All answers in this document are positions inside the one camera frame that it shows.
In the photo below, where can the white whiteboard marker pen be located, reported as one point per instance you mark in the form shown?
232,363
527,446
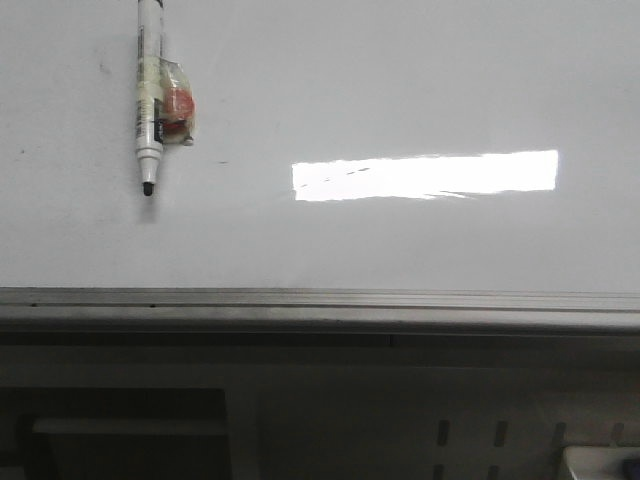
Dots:
150,96

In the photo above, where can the white whiteboard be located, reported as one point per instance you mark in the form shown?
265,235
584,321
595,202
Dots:
419,145

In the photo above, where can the white box with blue item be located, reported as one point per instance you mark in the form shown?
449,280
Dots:
599,463

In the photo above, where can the aluminium whiteboard frame tray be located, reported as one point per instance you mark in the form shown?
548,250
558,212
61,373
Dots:
47,313

